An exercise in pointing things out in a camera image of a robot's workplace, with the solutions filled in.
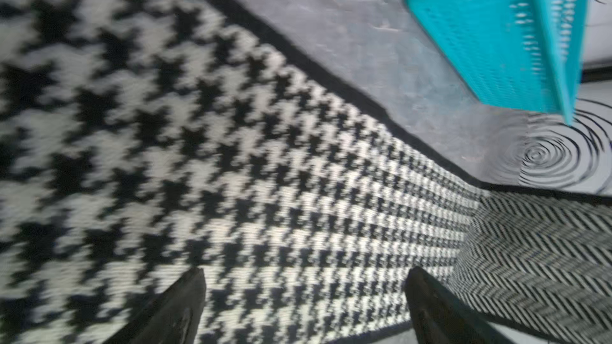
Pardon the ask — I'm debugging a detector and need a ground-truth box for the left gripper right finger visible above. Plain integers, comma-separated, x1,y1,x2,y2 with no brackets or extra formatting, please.
404,267,511,344

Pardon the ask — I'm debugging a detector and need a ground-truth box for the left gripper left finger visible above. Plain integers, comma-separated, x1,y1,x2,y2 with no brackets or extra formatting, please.
105,268,207,344

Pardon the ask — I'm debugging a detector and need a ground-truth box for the teal plastic basket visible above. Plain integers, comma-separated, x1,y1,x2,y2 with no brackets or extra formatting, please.
406,0,589,124

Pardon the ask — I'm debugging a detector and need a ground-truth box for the black white patterned scarf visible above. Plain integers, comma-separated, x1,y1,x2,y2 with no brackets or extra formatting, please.
1,0,611,343

